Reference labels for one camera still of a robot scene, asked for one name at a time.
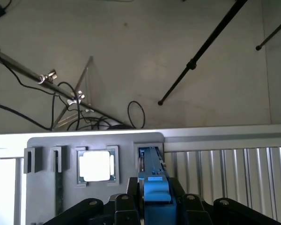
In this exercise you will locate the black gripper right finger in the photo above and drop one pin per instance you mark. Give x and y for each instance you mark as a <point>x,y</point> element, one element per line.
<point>192,211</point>

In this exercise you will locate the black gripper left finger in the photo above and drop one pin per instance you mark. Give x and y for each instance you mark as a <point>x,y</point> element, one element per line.
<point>131,211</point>

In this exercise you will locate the silver CPU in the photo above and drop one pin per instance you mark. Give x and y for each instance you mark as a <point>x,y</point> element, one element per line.
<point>96,166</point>

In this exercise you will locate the green RAM stick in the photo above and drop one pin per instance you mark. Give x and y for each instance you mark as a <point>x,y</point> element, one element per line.
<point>58,192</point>

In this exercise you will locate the grey parts rack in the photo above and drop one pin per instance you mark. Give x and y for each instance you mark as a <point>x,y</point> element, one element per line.
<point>68,143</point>

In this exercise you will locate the black tripod leg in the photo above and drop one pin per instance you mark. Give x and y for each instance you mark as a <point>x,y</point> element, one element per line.
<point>191,64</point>

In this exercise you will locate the silver triangular frame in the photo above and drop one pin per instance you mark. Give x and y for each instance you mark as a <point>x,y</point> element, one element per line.
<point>84,70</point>

